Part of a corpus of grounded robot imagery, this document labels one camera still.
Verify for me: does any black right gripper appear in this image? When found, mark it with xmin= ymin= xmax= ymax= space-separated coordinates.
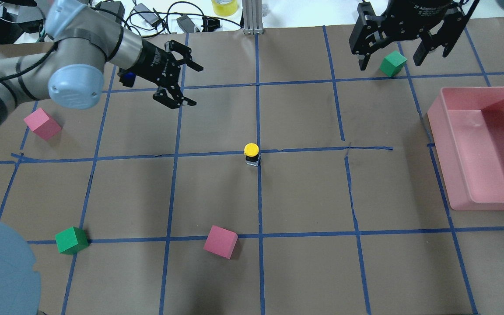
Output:
xmin=349 ymin=0 xmax=468 ymax=70

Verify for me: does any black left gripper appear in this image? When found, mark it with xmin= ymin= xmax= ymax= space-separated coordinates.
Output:
xmin=119 ymin=40 xmax=204 ymax=109

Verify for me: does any green cube near right arm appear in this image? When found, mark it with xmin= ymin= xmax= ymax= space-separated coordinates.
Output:
xmin=379 ymin=50 xmax=407 ymax=77

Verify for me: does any pink cube near left arm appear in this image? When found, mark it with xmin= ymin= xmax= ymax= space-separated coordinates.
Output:
xmin=23 ymin=108 xmax=62 ymax=141

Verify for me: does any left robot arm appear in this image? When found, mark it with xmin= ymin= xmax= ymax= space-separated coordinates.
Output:
xmin=0 ymin=0 xmax=203 ymax=315

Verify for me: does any small black adapter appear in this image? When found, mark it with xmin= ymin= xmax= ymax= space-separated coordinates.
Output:
xmin=176 ymin=14 xmax=200 ymax=33

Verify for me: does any black power adapter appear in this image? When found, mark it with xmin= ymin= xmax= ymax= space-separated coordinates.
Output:
xmin=94 ymin=0 xmax=125 ymax=24

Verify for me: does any yellow tape roll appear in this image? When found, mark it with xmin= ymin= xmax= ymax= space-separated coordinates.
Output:
xmin=211 ymin=0 xmax=238 ymax=17

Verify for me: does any pink plastic bin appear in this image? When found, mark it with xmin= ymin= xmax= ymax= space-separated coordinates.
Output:
xmin=427 ymin=87 xmax=504 ymax=211

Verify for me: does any pink cube front centre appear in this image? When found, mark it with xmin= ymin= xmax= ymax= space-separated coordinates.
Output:
xmin=203 ymin=225 xmax=238 ymax=259

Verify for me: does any green cube front left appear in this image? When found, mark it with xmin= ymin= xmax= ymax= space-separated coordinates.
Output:
xmin=55 ymin=227 xmax=89 ymax=255

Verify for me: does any black cable bundle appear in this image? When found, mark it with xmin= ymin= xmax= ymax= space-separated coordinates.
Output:
xmin=123 ymin=1 xmax=242 ymax=38

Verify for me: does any aluminium frame post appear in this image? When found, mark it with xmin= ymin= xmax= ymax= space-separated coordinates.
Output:
xmin=242 ymin=0 xmax=264 ymax=35

